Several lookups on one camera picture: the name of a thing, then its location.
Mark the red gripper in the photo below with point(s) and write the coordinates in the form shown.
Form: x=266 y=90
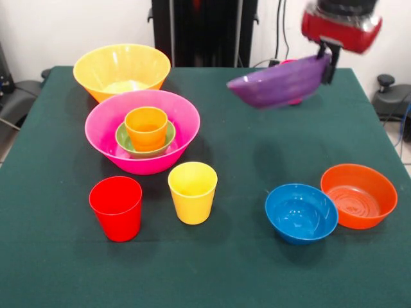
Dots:
x=340 y=32

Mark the purple bowl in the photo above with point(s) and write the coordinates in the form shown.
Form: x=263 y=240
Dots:
x=279 y=86

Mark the orange cup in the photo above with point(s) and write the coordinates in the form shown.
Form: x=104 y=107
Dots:
x=147 y=147
x=146 y=136

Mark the stack of green bowls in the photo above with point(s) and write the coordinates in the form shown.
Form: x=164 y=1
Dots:
x=122 y=138

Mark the crimson cup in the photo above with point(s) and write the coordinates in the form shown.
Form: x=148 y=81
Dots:
x=295 y=102

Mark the black machine base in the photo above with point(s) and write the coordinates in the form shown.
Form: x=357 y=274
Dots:
x=19 y=96
x=391 y=102

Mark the orange-red bowl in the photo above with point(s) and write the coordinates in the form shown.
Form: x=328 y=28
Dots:
x=359 y=221

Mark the blue bowl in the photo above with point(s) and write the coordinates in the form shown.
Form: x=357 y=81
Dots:
x=302 y=235

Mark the yellow cup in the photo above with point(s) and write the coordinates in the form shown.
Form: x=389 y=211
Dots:
x=192 y=208

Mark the large orange bowl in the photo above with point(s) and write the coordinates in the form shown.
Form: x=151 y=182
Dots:
x=96 y=73

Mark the large pink bowl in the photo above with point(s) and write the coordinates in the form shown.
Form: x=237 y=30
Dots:
x=99 y=134

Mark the dark green table cloth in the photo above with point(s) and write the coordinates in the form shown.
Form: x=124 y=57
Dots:
x=205 y=272

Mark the red cup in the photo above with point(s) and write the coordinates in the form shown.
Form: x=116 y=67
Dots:
x=118 y=224

